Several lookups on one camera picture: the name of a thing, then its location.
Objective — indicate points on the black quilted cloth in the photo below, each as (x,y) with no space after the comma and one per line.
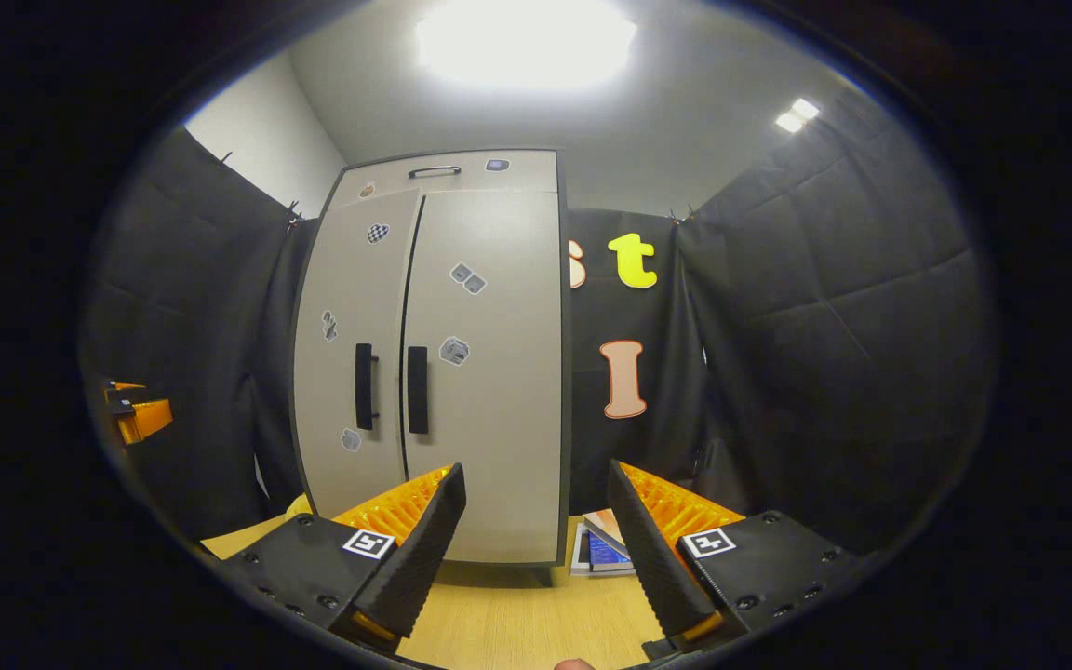
(201,354)
(852,326)

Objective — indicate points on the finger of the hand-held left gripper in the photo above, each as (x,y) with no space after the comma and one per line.
(122,388)
(145,419)

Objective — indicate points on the blue cover book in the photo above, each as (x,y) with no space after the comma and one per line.
(606,554)

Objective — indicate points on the yellow soft cushion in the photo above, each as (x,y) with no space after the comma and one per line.
(299,507)

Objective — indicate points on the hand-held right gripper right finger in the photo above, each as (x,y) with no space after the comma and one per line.
(657,558)

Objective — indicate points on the small ceiling spotlight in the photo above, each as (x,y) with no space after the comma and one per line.
(806,108)
(788,122)

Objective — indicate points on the grey shoe cabinet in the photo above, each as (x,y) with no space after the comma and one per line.
(387,172)

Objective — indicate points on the white book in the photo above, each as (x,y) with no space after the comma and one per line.
(579,558)

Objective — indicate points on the large ceiling light panel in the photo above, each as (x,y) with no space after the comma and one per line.
(527,42)

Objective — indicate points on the black backdrop cloth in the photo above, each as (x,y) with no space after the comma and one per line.
(638,447)

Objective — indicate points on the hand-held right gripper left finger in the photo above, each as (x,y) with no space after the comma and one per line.
(415,558)

